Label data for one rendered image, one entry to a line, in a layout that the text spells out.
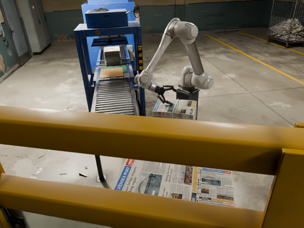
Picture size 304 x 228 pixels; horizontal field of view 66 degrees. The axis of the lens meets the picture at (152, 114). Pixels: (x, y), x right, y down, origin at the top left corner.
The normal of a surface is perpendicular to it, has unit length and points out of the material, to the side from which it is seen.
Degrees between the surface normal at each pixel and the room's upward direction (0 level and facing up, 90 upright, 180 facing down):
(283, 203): 90
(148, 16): 90
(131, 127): 0
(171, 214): 0
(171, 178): 0
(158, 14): 90
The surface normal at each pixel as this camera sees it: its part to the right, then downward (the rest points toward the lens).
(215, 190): -0.03, -0.88
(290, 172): -0.21, 0.48
